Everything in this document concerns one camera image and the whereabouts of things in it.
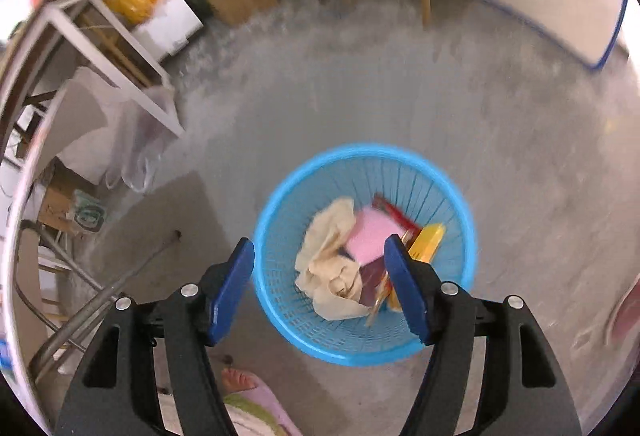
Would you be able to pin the red snack bag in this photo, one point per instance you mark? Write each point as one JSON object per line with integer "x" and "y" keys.
{"x": 395, "y": 216}

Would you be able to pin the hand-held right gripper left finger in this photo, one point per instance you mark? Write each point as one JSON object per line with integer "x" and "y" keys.
{"x": 230, "y": 296}

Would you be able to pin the blue plastic mesh basket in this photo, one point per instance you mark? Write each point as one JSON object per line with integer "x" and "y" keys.
{"x": 300, "y": 196}

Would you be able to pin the person's foot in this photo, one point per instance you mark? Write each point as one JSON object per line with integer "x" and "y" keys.
{"x": 237, "y": 378}

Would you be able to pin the yellow snack packet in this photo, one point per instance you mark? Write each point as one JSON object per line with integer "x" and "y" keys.
{"x": 430, "y": 238}

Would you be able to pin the long white side table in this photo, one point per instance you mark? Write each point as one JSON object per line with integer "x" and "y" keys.
{"x": 125, "y": 81}

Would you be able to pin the dark red quilted cloth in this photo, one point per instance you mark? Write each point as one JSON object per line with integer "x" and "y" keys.
{"x": 625, "y": 311}

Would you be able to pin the metal table frame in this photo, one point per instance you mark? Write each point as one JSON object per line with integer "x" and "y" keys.
{"x": 100, "y": 296}

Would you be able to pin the pink sponge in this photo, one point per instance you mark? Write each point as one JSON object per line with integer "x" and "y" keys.
{"x": 372, "y": 233}

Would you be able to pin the beige cloth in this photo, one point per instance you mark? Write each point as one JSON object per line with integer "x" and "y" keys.
{"x": 325, "y": 256}

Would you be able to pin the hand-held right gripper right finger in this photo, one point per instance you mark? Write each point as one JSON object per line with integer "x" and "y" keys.
{"x": 405, "y": 291}

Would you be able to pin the pink green slipper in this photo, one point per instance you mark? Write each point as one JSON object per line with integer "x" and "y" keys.
{"x": 270, "y": 408}

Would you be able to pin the flat cardboard box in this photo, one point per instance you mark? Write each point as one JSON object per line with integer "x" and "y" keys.
{"x": 60, "y": 206}

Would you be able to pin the white storage box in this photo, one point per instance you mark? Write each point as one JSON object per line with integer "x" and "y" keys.
{"x": 172, "y": 26}

